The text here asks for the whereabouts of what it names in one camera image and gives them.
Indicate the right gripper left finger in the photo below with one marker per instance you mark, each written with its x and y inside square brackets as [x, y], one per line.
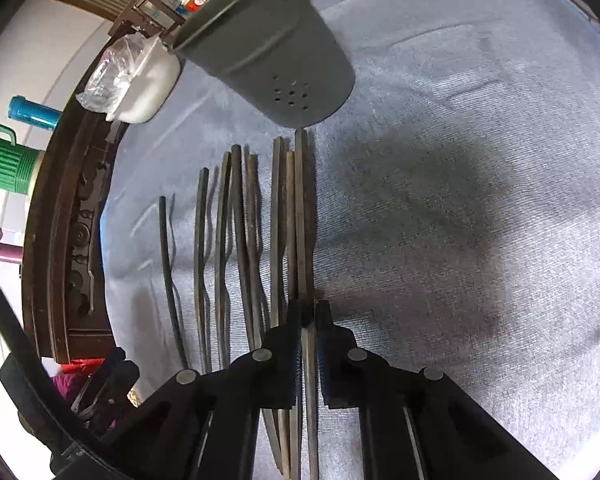
[208, 428]

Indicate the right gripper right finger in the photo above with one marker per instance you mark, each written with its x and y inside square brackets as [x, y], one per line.
[414, 425]

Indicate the thin dark chopstick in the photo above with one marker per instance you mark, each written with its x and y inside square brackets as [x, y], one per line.
[168, 282]

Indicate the dark wooden carved sideboard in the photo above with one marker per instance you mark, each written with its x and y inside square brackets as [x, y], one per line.
[63, 288]

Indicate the pink bottle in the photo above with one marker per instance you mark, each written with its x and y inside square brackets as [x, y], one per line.
[10, 253]

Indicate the grey fleece table cloth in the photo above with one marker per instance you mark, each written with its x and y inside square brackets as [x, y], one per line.
[458, 208]

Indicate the green thermos flask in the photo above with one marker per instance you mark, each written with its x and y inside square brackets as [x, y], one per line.
[19, 164]

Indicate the blue thermos bottle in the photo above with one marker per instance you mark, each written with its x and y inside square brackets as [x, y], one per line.
[32, 113]

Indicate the white pot with plastic bag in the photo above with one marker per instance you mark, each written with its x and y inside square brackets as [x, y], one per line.
[132, 80]

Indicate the grey metal utensil holder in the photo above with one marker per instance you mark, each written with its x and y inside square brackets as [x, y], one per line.
[278, 55]

